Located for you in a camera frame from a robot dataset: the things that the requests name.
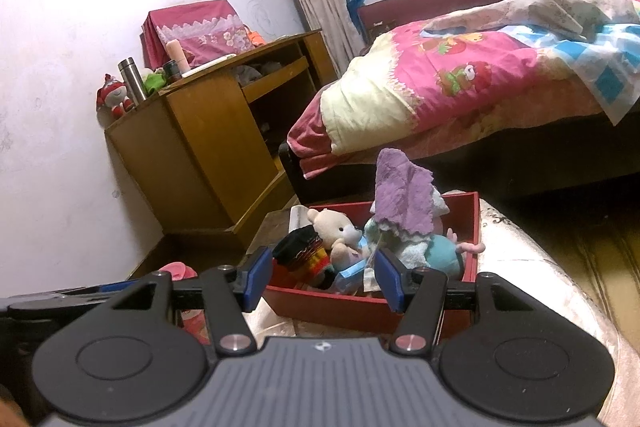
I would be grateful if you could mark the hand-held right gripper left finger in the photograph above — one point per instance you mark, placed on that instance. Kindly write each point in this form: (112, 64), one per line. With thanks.
(260, 279)

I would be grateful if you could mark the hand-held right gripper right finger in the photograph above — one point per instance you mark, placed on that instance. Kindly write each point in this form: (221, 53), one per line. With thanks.
(387, 279)

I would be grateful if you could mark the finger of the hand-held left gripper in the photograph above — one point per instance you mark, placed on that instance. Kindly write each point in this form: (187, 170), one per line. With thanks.
(90, 293)

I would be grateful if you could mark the green print white towel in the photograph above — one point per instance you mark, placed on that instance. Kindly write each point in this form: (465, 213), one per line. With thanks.
(395, 247)

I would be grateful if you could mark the blue face mask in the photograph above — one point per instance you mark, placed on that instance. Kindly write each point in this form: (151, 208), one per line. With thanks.
(350, 279)

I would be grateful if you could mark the red cardboard box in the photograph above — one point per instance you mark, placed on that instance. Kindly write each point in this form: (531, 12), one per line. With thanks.
(350, 312)

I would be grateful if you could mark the black striped knitted sock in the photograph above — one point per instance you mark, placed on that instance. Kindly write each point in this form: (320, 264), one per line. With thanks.
(305, 257)

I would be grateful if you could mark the pink and teal plush toy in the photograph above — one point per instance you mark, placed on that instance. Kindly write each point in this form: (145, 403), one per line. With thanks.
(445, 257)

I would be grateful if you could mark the white cloth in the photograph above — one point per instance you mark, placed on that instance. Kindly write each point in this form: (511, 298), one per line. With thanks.
(300, 219)

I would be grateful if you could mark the beige teddy bear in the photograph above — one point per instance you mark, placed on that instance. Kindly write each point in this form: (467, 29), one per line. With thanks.
(327, 224)

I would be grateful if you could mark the purple cloth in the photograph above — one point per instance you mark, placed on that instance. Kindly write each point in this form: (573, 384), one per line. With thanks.
(405, 192)

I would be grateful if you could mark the pink-lid plastic jar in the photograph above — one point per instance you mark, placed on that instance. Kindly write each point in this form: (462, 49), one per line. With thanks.
(177, 270)

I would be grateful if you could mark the pink bed sheet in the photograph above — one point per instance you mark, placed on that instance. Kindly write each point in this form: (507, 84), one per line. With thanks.
(320, 164)

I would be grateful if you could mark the wooden cabinet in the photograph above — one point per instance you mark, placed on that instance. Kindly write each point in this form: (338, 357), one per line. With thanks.
(200, 147)

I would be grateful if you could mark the pink strawberry print quilt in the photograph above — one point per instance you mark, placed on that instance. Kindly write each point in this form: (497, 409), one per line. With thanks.
(425, 97)

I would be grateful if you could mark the red plush doll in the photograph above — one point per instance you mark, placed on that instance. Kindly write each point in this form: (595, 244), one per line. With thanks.
(115, 97)

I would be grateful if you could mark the dark wooden bed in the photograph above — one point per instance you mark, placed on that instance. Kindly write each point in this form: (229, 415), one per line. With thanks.
(550, 157)

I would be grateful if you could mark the grey cloth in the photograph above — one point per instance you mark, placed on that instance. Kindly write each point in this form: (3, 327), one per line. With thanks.
(257, 74)

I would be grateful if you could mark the steel thermos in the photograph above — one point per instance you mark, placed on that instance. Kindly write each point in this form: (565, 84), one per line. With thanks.
(132, 79)

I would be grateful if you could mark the green plush toy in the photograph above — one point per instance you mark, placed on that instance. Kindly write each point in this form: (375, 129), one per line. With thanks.
(154, 82)

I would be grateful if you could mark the white tray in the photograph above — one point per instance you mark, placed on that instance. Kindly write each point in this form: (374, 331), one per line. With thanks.
(210, 64)

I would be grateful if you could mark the dark jar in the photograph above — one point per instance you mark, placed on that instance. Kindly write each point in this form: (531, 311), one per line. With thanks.
(172, 72)

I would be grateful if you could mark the pink cylinder cup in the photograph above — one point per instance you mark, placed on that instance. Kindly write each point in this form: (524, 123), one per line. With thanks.
(177, 57)

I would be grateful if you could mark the small orange item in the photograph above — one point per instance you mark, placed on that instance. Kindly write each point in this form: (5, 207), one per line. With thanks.
(255, 37)

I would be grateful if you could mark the pink lace-trimmed cloth cover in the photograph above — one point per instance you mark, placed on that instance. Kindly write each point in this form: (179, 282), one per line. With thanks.
(200, 27)

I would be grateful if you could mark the blue bag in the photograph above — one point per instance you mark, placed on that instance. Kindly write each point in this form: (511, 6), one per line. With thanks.
(352, 4)

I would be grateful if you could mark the blue checked sheet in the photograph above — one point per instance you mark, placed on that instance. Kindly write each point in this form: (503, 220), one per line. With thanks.
(610, 72)

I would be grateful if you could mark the pale floral blanket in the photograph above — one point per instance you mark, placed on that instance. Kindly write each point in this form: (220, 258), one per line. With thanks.
(550, 7)

